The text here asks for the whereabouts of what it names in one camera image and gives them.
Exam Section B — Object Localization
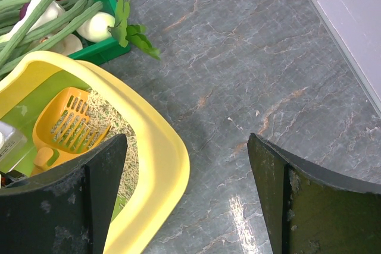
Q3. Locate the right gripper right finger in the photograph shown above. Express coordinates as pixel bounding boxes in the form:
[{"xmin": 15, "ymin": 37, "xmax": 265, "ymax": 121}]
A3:
[{"xmin": 247, "ymin": 133, "xmax": 380, "ymax": 253}]

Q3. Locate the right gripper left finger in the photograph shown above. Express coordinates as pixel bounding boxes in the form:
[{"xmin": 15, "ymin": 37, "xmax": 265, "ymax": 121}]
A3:
[{"xmin": 1, "ymin": 134, "xmax": 127, "ymax": 253}]

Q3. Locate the orange litter scoop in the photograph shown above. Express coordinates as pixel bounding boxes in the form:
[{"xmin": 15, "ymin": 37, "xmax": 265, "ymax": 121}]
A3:
[{"xmin": 31, "ymin": 87, "xmax": 110, "ymax": 176}]

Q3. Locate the cat litter pile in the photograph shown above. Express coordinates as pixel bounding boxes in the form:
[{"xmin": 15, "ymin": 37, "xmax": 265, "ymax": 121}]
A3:
[{"xmin": 87, "ymin": 88, "xmax": 139, "ymax": 208}]

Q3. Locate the yellow green litter box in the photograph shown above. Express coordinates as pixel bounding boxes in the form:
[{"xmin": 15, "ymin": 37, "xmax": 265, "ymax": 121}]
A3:
[{"xmin": 1, "ymin": 51, "xmax": 190, "ymax": 253}]

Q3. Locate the white radish with leaves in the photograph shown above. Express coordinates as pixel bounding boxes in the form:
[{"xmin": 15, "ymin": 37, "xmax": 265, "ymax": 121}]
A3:
[{"xmin": 77, "ymin": 0, "xmax": 160, "ymax": 60}]

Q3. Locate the green long beans bunch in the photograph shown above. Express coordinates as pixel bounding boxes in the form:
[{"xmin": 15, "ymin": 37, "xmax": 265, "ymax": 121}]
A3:
[{"xmin": 1, "ymin": 0, "xmax": 103, "ymax": 77}]

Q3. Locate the white scallion stalk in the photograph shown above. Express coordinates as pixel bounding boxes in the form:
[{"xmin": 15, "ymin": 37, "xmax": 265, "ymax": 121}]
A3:
[{"xmin": 0, "ymin": 0, "xmax": 66, "ymax": 43}]

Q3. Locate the purple onion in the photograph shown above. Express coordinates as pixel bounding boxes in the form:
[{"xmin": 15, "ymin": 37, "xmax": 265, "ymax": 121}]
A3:
[{"xmin": 19, "ymin": 2, "xmax": 29, "ymax": 20}]

